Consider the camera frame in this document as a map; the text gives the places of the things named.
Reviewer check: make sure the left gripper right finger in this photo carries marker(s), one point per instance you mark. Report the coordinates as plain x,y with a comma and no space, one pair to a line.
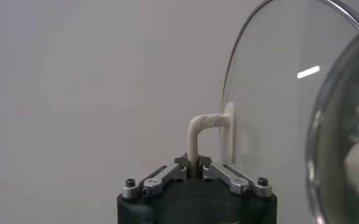
234,181

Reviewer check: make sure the perforated stainless steel steamer basket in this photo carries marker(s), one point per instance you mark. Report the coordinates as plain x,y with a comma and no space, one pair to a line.
334,121

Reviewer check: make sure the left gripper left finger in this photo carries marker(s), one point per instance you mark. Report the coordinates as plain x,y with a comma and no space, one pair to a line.
158,182

